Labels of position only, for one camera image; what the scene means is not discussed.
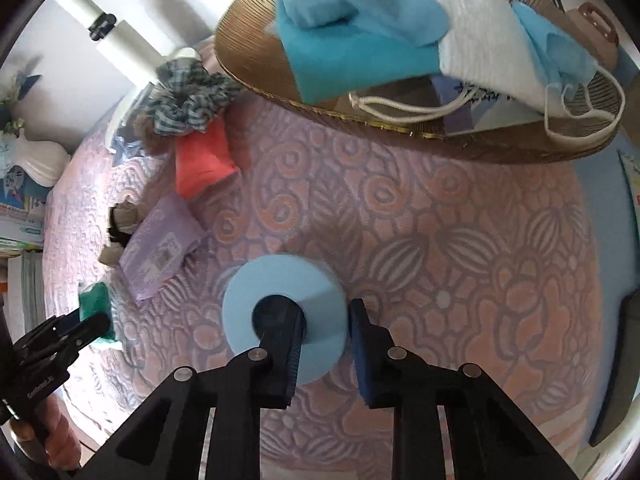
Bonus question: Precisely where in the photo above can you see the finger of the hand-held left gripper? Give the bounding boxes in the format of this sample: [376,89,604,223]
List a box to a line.
[12,317,68,358]
[54,310,111,352]

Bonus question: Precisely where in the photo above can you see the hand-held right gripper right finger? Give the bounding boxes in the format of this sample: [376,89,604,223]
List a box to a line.
[348,298,581,480]

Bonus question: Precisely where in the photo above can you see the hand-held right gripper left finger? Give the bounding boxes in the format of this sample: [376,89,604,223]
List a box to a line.
[80,296,307,480]

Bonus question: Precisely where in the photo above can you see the green cloth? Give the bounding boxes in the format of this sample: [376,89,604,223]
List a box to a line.
[78,282,121,351]

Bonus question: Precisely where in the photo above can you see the light blue round disc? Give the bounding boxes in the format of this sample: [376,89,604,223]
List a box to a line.
[221,254,349,387]

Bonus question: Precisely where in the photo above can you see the round woven basket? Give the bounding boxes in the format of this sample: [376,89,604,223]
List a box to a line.
[213,0,627,164]

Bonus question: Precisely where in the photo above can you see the teal towel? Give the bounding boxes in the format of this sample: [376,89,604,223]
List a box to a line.
[276,0,443,104]

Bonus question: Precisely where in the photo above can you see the light blue fluffy cloth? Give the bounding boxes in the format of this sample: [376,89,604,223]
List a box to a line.
[279,0,449,47]

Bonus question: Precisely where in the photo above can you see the blue face mask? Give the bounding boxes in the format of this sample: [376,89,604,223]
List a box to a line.
[512,2,620,144]

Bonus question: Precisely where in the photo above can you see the person's left hand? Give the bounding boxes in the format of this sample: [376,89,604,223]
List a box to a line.
[10,394,84,472]

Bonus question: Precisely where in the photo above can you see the black beige sock bundle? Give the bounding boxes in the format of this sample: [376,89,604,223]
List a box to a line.
[98,203,139,267]

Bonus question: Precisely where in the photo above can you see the lilac tissue packet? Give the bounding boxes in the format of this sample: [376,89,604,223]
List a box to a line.
[118,194,207,304]

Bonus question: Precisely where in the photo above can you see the printed cardboard boxes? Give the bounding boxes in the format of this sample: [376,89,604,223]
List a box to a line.
[0,164,47,254]

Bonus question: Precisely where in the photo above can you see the pink quilted bedspread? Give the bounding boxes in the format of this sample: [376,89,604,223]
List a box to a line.
[42,35,603,480]

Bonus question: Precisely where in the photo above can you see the white vase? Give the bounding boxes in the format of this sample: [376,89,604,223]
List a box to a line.
[14,127,72,194]

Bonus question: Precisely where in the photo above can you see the brown fluffy ball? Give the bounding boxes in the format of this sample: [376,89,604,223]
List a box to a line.
[130,110,177,159]

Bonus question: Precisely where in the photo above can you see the coral cloth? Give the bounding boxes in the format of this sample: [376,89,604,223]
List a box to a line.
[174,120,240,200]

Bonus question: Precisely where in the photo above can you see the artificial flowers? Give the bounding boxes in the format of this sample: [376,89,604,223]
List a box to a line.
[0,72,44,137]

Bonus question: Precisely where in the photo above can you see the checked fabric scrunchie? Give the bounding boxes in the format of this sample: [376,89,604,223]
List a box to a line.
[152,58,244,137]

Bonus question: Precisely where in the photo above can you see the dark grey panel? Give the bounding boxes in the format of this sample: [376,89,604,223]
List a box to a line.
[588,292,640,449]

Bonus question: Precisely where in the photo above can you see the purple printed packet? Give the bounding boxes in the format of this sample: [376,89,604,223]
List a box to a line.
[434,76,545,137]

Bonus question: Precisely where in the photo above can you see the white printed packet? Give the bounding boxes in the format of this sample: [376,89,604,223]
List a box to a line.
[617,149,640,202]

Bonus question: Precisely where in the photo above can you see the white knitted cloth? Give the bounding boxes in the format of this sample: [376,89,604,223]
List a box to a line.
[349,0,547,124]

